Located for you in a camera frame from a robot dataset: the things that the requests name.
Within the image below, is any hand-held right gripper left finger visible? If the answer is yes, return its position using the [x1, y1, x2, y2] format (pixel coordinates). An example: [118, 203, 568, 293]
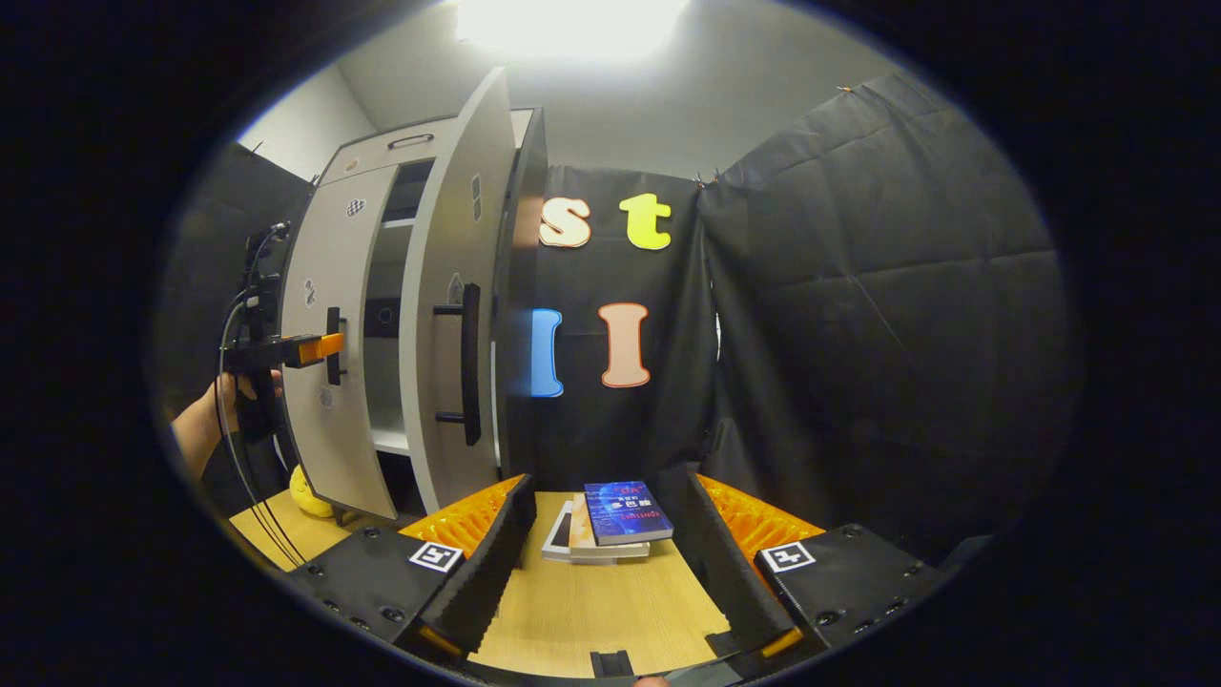
[277, 474, 538, 669]

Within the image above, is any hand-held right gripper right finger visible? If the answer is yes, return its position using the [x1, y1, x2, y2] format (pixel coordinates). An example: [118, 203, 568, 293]
[681, 471, 945, 672]

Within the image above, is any grey shoe cabinet door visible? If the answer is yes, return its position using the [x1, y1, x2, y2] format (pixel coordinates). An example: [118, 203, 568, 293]
[279, 164, 402, 521]
[399, 67, 519, 516]

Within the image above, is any grey double-door shoe cabinet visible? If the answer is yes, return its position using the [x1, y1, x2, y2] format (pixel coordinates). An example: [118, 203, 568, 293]
[315, 107, 549, 521]

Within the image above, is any grey cabinet drawer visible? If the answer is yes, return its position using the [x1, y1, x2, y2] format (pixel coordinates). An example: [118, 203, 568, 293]
[320, 107, 535, 187]

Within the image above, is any white book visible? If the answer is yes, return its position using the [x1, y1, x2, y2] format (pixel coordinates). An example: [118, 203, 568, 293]
[542, 501, 616, 566]

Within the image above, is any blue book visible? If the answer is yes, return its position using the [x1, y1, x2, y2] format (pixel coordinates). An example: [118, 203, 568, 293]
[584, 480, 674, 547]

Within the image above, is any yellow plush toy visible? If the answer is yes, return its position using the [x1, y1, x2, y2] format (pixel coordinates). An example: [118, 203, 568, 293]
[289, 465, 335, 519]

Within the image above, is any black backdrop cloth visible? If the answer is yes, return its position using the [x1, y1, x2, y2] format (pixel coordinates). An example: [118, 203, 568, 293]
[157, 72, 1079, 564]

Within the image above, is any large ceiling light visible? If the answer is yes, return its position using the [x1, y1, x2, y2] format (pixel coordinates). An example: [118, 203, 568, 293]
[456, 0, 690, 60]

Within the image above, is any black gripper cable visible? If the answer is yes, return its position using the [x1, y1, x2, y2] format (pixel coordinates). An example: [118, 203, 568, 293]
[215, 224, 308, 569]

